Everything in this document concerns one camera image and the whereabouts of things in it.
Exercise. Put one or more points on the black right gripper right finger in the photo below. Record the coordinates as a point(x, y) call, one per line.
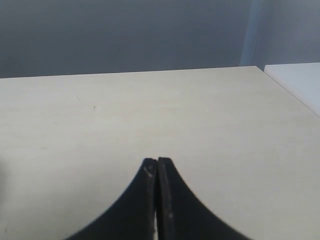
point(181, 215)

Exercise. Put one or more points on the grey curtain with bead cord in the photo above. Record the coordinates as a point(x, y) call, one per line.
point(252, 32)

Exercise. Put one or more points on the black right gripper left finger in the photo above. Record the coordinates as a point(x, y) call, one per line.
point(132, 215)

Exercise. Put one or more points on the white side table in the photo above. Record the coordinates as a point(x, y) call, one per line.
point(302, 80)

